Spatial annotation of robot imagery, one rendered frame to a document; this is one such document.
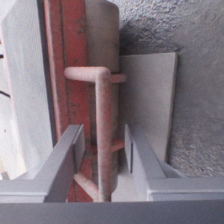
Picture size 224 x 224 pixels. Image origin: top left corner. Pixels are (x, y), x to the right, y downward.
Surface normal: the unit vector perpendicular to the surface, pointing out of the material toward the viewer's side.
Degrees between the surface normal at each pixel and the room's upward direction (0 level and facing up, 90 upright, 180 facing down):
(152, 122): 0
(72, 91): 90
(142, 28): 0
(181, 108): 0
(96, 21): 65
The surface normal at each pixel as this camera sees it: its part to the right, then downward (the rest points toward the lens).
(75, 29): 0.66, 0.20
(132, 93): -0.75, 0.18
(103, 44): 0.45, 0.24
